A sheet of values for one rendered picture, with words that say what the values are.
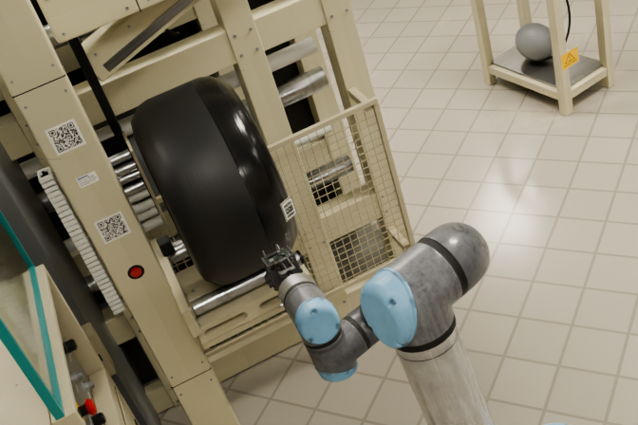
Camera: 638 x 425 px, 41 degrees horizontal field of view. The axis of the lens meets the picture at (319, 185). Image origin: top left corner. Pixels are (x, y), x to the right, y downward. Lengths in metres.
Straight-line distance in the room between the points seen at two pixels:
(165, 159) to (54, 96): 0.30
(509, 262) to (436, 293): 2.26
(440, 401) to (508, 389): 1.69
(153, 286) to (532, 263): 1.73
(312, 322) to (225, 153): 0.54
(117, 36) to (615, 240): 2.15
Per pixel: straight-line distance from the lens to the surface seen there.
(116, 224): 2.30
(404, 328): 1.34
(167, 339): 2.55
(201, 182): 2.12
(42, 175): 2.23
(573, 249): 3.63
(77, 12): 2.34
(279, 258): 2.00
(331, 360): 1.89
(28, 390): 1.89
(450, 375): 1.45
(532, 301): 3.44
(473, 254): 1.40
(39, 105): 2.13
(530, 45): 4.53
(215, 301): 2.42
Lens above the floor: 2.42
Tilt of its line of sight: 34 degrees down
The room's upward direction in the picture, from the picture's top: 18 degrees counter-clockwise
